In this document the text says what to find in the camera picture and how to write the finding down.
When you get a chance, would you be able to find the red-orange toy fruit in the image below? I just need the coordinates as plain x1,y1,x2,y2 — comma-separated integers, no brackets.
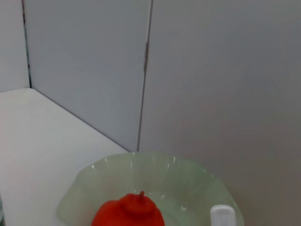
91,190,166,226

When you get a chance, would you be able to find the mint green utility knife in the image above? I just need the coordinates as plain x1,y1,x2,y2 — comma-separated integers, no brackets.
209,204,236,226

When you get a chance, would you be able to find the pale green glass fruit bowl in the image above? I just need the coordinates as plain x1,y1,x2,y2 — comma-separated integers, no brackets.
55,152,246,226

